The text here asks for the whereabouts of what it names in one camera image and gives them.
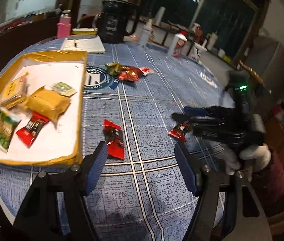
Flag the red chocolate bar wrapper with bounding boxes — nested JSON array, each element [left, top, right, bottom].
[[103, 119, 124, 160]]

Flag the small red candy packet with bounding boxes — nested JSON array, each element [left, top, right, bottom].
[[168, 123, 191, 143]]

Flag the red black candy packet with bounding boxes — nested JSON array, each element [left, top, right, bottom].
[[16, 112, 50, 148]]

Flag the gold brown biscuit pack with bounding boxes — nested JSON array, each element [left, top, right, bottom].
[[17, 87, 71, 128]]

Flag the small pale green packet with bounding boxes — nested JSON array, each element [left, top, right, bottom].
[[51, 82, 77, 97]]

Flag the green pea snack packet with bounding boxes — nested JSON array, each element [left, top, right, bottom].
[[0, 107, 21, 153]]

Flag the dark red foil snack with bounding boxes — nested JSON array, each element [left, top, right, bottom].
[[118, 67, 143, 82]]

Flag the large yellow cracker pack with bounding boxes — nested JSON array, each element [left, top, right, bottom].
[[0, 72, 28, 109]]

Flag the white red sachet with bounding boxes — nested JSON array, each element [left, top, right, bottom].
[[139, 67, 154, 76]]

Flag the gold green foil snack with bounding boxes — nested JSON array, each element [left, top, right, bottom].
[[105, 62, 125, 76]]

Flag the dark red sleeved forearm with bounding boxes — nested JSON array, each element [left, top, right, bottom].
[[251, 152, 284, 218]]

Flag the white gloved right hand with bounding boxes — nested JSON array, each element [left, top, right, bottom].
[[215, 144, 272, 175]]

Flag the gold cardboard tray box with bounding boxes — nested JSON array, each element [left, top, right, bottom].
[[0, 51, 87, 166]]

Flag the wooden chair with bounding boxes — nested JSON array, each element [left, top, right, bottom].
[[239, 60, 264, 84]]

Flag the blue plaid tablecloth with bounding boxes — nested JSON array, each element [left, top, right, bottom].
[[0, 36, 235, 241]]

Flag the white tumbler on sill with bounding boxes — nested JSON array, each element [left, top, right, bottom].
[[206, 31, 218, 51]]

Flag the white red liquor bottle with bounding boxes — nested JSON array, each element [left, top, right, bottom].
[[167, 33, 187, 58]]

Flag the open white notebook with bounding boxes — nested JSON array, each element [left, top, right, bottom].
[[60, 36, 105, 53]]

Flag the white spray bottle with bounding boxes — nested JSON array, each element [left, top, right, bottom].
[[138, 18, 153, 47]]

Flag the black electric kettle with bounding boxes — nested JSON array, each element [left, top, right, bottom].
[[92, 0, 141, 44]]

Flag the pink sleeved water bottle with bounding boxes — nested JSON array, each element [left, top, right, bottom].
[[57, 10, 71, 39]]

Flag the dark wooden sideboard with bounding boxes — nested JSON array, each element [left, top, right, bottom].
[[0, 17, 59, 71]]

